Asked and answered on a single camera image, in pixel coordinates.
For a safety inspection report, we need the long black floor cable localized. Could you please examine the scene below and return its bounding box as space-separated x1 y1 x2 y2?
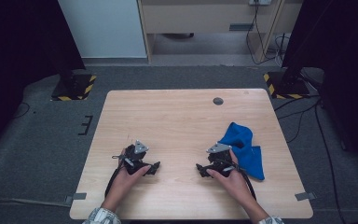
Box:
313 98 347 224

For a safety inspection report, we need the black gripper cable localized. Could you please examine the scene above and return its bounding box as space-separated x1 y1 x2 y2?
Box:
217 158 258 201
103 153 129 199

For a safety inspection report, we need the thin black floor cable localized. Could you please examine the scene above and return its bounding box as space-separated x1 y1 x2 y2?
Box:
12 101 32 119

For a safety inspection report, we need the black curtain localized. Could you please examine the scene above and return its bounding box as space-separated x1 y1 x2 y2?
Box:
0 0 87 158
281 0 358 180

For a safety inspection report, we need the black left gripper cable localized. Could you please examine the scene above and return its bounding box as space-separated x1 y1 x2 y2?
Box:
103 153 129 199

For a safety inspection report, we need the white cabinet panel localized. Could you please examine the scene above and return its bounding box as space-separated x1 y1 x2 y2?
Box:
57 0 148 60

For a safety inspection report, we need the blue towel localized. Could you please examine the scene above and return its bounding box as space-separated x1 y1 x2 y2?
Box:
218 121 266 182

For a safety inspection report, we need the light wooden desk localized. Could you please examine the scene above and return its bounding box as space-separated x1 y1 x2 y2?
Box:
136 0 304 65

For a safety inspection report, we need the person's left hand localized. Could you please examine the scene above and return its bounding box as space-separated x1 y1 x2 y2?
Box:
103 148 153 204

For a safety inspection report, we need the grey tape strip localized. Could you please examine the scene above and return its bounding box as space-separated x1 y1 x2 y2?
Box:
294 191 318 202
63 192 88 205

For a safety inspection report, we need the person's right hand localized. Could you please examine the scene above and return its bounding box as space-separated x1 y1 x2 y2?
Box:
206 151 258 209

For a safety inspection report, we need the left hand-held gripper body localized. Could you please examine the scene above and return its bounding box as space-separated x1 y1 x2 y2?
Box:
117 139 152 175

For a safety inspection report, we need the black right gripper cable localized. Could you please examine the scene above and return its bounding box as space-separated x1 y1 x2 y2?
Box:
217 158 258 201

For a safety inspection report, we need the black hanging cable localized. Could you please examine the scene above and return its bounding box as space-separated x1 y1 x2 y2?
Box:
244 2 285 66

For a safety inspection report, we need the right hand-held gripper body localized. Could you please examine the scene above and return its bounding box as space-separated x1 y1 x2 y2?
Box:
206 142 241 179

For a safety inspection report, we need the black striped stand base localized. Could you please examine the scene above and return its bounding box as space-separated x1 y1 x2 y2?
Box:
263 71 311 100
50 73 98 102

